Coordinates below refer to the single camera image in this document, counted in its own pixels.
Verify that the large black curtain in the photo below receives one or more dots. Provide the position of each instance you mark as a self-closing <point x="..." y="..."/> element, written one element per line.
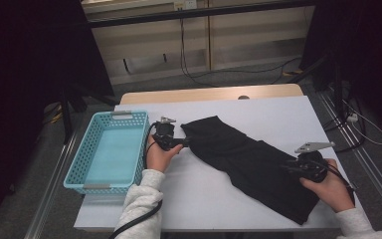
<point x="30" y="66"/>

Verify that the white power strip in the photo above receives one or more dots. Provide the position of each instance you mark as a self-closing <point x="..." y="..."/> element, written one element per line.
<point x="352" y="117"/>

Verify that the light blue plastic basket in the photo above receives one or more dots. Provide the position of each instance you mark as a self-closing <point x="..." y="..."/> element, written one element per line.
<point x="112" y="152"/>

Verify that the black horizontal bar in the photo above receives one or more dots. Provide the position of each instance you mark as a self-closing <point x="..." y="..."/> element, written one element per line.
<point x="195" y="13"/>

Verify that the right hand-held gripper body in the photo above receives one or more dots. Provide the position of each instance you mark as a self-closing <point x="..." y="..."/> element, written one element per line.
<point x="311" y="166"/>

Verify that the black pants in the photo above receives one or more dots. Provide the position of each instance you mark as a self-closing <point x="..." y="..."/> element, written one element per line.
<point x="245" y="156"/>

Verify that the person's right hand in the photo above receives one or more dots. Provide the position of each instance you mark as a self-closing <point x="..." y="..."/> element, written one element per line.
<point x="335" y="192"/>

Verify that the black stand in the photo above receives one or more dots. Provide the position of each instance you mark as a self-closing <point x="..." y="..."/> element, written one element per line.
<point x="336" y="86"/>
<point x="65" y="116"/>

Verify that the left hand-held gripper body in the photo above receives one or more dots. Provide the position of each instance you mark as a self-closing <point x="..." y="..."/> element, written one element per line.
<point x="165" y="132"/>

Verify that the person's left hand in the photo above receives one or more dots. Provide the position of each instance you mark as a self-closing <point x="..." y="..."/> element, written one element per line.
<point x="157" y="159"/>

